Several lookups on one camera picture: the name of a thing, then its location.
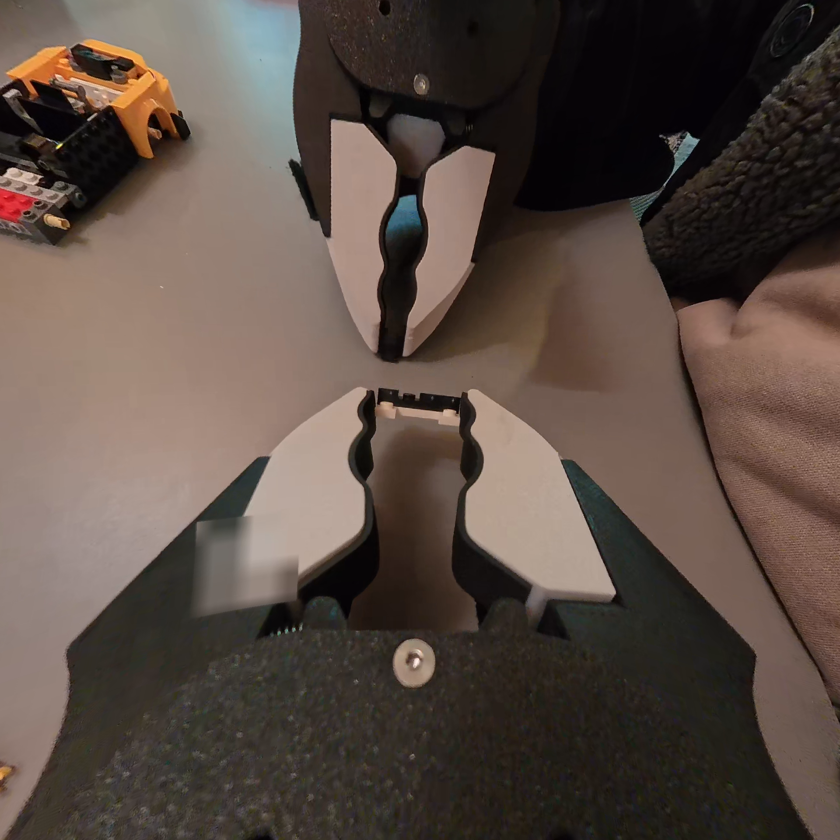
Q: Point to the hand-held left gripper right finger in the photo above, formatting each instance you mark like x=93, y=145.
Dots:
x=531, y=512

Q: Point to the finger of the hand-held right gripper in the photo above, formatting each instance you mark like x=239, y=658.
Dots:
x=453, y=229
x=358, y=223

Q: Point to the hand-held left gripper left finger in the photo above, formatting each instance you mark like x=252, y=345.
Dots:
x=321, y=485

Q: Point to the small black and white lego piece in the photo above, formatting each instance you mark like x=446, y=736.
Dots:
x=420, y=410

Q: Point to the orange and black lego vehicle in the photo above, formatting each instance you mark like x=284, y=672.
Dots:
x=79, y=144

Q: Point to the teal patterned cloth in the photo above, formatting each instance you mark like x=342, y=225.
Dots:
x=679, y=149

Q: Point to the dark fleece jacket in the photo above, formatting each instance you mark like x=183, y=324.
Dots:
x=754, y=197

